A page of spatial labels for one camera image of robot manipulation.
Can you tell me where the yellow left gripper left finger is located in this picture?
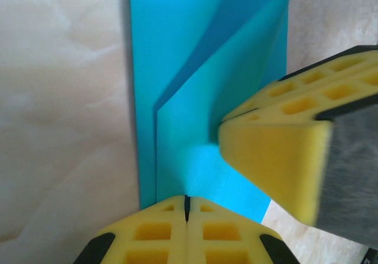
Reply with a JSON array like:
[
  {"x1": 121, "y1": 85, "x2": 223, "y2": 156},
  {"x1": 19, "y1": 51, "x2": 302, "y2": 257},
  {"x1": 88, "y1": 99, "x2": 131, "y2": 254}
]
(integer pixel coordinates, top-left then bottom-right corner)
[{"x1": 73, "y1": 195, "x2": 189, "y2": 264}]

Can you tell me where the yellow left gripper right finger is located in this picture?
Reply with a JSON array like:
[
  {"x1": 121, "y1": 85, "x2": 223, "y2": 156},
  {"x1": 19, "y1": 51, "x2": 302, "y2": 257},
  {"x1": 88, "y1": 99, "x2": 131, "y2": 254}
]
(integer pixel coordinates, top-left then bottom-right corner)
[{"x1": 185, "y1": 195, "x2": 301, "y2": 264}]

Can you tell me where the blue paper sheet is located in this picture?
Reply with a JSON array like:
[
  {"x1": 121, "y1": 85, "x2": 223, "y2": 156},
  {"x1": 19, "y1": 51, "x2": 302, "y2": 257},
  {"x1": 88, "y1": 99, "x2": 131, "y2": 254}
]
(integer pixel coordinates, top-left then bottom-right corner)
[{"x1": 129, "y1": 0, "x2": 296, "y2": 223}]

